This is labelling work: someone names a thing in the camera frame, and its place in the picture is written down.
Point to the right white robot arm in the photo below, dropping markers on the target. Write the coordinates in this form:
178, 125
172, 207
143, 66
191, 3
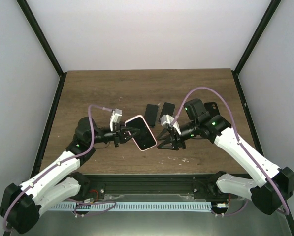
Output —
269, 184

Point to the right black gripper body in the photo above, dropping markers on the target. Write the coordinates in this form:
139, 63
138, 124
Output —
178, 141

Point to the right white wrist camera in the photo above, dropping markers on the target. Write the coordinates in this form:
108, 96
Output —
167, 120

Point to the phone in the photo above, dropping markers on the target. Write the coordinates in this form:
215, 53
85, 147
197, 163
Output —
146, 139

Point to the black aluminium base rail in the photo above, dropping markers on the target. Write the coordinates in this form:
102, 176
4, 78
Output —
198, 186

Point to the black phone case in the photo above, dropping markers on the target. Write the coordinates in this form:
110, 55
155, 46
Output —
212, 107

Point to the light blue slotted cable duct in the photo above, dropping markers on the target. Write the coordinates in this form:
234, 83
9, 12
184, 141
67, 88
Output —
135, 206

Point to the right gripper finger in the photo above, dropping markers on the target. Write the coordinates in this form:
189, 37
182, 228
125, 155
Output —
168, 146
165, 134

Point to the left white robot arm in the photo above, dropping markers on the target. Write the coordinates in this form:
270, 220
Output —
22, 205

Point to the black frame post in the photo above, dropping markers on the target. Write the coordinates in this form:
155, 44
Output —
23, 4
272, 7

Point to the left black frame post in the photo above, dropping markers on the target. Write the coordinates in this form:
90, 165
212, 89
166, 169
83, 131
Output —
23, 4

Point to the right black frame post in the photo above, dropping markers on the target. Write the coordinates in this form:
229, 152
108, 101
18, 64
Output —
272, 7

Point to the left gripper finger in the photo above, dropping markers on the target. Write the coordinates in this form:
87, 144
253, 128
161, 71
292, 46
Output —
131, 129
130, 135

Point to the black smartphone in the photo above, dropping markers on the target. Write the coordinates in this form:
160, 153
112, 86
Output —
151, 114
167, 109

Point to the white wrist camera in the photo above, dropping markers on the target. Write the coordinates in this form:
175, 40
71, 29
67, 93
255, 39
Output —
167, 120
115, 118

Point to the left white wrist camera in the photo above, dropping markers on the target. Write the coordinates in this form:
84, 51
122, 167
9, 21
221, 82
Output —
115, 118

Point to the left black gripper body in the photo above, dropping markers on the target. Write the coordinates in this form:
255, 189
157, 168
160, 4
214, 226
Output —
118, 137

